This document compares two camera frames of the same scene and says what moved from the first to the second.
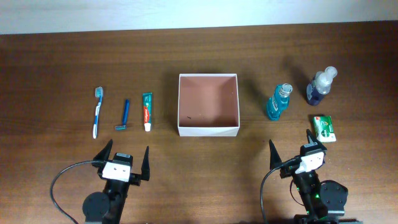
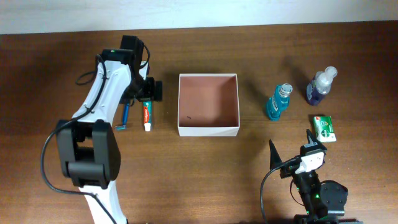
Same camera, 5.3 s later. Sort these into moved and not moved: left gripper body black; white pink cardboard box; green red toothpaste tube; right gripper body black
Moved: left gripper body black
Not moved: right gripper body black; white pink cardboard box; green red toothpaste tube
